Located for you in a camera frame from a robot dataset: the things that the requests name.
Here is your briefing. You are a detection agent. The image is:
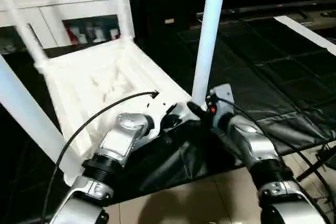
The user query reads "black work mat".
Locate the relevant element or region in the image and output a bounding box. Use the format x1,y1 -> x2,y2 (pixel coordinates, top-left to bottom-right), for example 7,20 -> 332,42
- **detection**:
0,9 -> 336,219

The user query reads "black tripod stand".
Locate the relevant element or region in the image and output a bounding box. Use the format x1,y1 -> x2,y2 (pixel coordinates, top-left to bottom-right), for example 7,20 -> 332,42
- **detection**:
297,144 -> 336,184

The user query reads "red bottle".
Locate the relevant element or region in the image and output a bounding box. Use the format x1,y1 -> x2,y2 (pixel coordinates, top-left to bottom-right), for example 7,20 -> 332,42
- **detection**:
69,25 -> 79,45

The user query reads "white glass-door cabinet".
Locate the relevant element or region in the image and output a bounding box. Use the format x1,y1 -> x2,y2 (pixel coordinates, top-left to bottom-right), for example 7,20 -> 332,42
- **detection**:
0,0 -> 133,54

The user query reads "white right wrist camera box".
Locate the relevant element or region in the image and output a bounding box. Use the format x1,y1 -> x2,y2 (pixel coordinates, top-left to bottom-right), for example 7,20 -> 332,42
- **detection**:
206,83 -> 235,113

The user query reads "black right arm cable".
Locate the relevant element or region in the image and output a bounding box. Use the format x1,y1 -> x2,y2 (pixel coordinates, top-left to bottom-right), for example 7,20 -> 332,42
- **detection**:
214,97 -> 336,204

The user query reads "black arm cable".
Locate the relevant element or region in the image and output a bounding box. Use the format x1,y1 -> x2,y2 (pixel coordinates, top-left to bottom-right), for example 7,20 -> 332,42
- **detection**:
214,97 -> 336,204
41,91 -> 160,224

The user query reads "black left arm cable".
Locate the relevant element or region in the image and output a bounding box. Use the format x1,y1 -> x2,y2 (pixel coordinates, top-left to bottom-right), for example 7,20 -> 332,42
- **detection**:
41,91 -> 160,224

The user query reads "dark metal rail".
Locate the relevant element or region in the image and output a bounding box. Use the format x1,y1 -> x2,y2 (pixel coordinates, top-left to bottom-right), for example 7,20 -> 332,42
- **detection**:
196,0 -> 336,19

